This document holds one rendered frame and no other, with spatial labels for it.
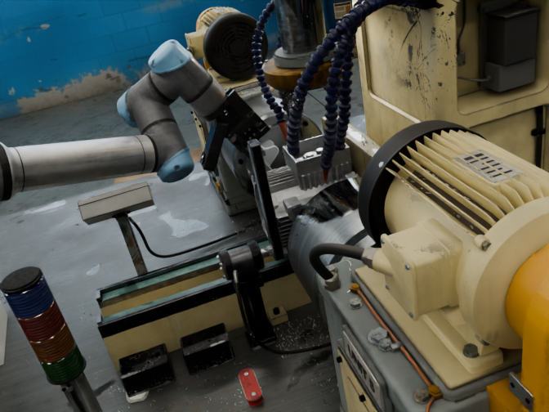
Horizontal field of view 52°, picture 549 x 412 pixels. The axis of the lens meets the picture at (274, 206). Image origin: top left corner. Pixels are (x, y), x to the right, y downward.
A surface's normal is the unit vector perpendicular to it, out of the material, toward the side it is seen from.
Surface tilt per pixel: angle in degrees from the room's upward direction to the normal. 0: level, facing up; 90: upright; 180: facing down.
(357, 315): 0
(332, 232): 36
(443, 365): 0
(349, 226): 21
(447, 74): 90
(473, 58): 90
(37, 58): 90
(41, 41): 90
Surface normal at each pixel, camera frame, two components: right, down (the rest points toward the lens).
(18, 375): -0.18, -0.86
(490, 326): 0.00, 0.61
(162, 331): 0.29, 0.42
